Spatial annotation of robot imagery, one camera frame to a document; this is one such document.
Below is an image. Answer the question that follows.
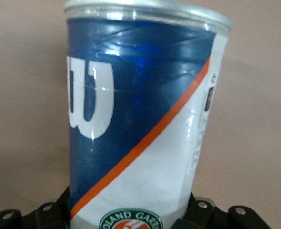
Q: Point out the blue white tennis ball can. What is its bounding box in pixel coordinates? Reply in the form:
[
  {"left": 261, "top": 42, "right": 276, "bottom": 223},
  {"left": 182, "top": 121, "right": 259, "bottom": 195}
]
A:
[{"left": 63, "top": 0, "right": 234, "bottom": 229}]

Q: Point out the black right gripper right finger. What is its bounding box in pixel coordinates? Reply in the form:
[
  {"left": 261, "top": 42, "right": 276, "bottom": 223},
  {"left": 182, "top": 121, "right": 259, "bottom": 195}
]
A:
[{"left": 176, "top": 192, "right": 274, "bottom": 229}]

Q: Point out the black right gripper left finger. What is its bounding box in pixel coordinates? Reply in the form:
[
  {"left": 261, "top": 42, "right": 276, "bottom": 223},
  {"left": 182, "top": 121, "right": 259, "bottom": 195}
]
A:
[{"left": 0, "top": 186, "right": 71, "bottom": 229}]

